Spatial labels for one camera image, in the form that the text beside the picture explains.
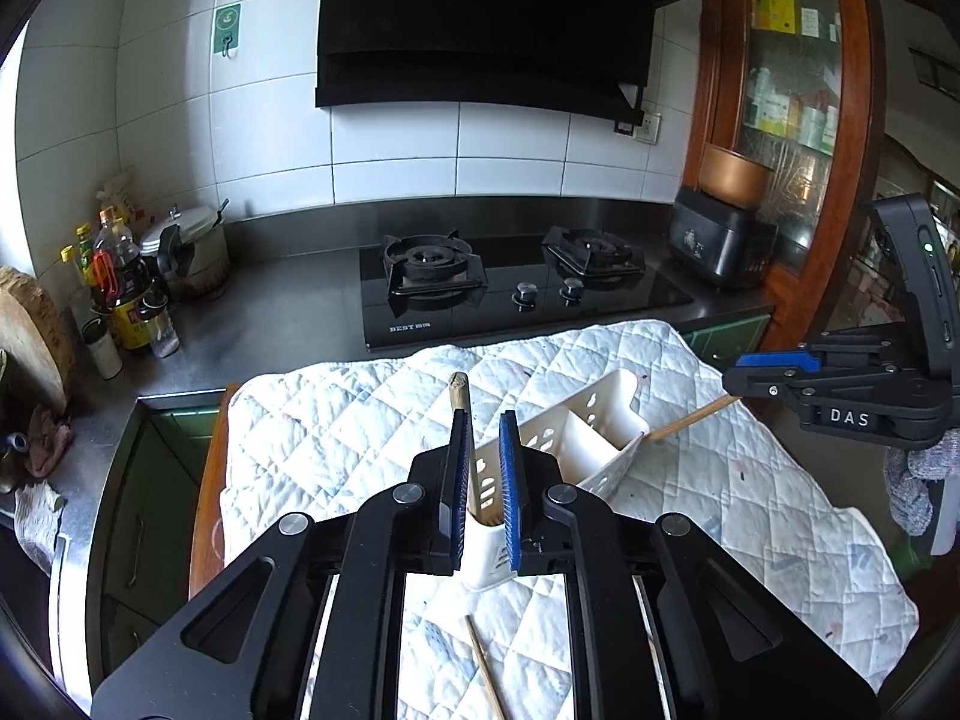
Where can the black rice cooker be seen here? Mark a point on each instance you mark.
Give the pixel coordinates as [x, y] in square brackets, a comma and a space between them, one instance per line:
[712, 240]

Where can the crumpled beige bag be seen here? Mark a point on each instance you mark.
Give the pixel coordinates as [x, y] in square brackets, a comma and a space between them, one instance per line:
[118, 191]

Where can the person's right hand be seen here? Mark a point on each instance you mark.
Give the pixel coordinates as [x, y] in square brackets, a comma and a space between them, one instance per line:
[909, 491]

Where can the white shaker bottle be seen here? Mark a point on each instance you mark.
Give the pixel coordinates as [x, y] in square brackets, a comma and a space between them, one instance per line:
[103, 349]

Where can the green wall hook sticker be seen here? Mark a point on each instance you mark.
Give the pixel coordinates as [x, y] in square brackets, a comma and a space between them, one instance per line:
[226, 21]

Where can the small dark object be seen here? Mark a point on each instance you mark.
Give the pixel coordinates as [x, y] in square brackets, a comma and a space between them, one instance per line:
[15, 442]

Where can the steel pressure cooker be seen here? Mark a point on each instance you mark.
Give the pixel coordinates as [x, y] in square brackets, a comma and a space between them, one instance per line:
[199, 255]

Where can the round wooden cutting board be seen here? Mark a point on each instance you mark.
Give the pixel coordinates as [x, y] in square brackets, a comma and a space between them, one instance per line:
[30, 330]

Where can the white quilted mat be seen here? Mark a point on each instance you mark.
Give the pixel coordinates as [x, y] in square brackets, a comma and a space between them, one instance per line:
[337, 427]

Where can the green base cabinet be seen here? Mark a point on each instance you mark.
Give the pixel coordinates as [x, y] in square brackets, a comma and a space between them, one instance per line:
[150, 540]
[739, 337]

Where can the brown rag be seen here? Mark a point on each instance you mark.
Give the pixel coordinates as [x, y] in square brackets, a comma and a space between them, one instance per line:
[52, 439]

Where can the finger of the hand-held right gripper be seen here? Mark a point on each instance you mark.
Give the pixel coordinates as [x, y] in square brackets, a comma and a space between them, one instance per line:
[765, 390]
[776, 362]

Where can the dark soy sauce bottle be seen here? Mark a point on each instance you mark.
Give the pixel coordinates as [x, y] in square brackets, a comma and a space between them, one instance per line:
[135, 292]

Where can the white plastic utensil holder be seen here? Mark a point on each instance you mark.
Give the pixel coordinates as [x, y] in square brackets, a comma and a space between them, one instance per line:
[592, 457]

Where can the yellow capped bottle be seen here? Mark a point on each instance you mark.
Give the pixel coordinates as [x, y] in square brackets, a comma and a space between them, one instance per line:
[79, 266]

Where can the packets behind cabinet glass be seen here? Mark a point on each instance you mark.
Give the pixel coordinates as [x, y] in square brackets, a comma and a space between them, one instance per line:
[776, 11]

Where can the wooden glass door cabinet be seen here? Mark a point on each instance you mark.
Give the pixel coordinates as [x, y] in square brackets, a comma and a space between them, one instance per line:
[855, 165]

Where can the copper inner pot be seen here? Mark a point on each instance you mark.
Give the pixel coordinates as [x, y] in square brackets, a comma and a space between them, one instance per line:
[731, 176]

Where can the black gas stove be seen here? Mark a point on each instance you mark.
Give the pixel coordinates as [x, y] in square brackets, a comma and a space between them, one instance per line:
[600, 307]

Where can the white wall socket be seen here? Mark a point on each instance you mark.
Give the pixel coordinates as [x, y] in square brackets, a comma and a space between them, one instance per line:
[647, 127]

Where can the white rag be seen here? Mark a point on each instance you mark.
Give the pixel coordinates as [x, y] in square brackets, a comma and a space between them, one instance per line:
[37, 525]

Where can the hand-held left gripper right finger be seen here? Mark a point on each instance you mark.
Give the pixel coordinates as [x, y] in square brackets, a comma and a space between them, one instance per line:
[510, 480]

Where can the black range hood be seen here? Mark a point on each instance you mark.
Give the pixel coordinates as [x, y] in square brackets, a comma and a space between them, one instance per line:
[487, 15]

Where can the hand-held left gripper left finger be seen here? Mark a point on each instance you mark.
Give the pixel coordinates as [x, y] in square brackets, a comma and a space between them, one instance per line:
[459, 480]

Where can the small clear jar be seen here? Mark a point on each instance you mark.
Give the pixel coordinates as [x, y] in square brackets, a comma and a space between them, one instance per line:
[165, 334]

